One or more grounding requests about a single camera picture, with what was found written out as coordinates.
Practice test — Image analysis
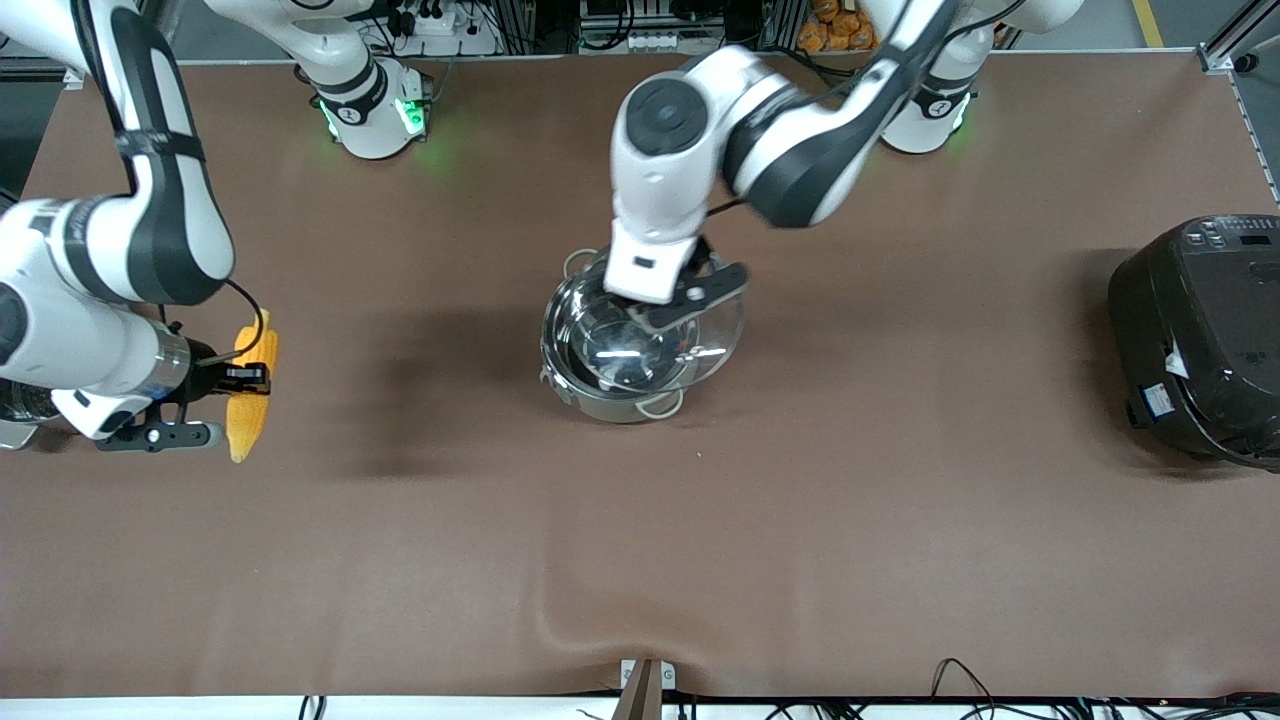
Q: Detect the yellow toy corn cob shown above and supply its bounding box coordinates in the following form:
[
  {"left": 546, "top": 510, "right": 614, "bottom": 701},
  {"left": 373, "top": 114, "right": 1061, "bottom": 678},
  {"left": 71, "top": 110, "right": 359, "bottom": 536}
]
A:
[{"left": 228, "top": 308, "right": 281, "bottom": 464}]

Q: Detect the round glass pot lid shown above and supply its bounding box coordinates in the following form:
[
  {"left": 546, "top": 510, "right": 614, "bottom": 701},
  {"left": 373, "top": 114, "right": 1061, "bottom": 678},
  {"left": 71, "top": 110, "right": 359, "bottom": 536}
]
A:
[{"left": 548, "top": 262, "right": 747, "bottom": 396}]

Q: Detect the stainless steel steamer pot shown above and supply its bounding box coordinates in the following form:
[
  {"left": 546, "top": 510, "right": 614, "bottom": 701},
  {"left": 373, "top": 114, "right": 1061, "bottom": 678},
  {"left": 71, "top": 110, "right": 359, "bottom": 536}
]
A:
[{"left": 0, "top": 380, "right": 49, "bottom": 451}]

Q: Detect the orange toy food pile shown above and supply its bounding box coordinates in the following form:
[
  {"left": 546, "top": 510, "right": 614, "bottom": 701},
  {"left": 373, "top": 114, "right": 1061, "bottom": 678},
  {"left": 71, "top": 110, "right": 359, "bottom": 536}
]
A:
[{"left": 800, "top": 0, "right": 879, "bottom": 53}]

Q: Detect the brown table cover cloth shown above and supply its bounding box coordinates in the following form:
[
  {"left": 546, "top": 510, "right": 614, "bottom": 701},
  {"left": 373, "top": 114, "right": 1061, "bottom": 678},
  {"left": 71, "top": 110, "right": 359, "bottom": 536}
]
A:
[{"left": 0, "top": 50, "right": 1280, "bottom": 701}]

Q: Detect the white power strip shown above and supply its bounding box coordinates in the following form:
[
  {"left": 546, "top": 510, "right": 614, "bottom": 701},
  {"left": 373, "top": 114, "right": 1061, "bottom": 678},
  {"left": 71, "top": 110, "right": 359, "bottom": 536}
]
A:
[{"left": 385, "top": 0, "right": 501, "bottom": 56}]

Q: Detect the metal table clamp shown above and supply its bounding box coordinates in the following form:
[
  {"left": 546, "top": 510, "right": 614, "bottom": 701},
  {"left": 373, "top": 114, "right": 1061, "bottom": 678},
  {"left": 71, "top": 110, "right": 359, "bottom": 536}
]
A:
[{"left": 618, "top": 657, "right": 678, "bottom": 720}]

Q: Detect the black rice cooker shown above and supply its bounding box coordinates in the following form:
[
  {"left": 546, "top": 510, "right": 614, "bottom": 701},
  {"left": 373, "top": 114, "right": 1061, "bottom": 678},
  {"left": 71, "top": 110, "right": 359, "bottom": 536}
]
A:
[{"left": 1108, "top": 213, "right": 1280, "bottom": 471}]

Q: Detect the aluminium frame profile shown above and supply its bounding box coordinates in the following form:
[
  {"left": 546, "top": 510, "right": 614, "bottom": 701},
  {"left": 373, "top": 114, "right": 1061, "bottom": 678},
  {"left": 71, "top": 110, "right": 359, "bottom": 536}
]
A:
[{"left": 1198, "top": 0, "right": 1280, "bottom": 201}]

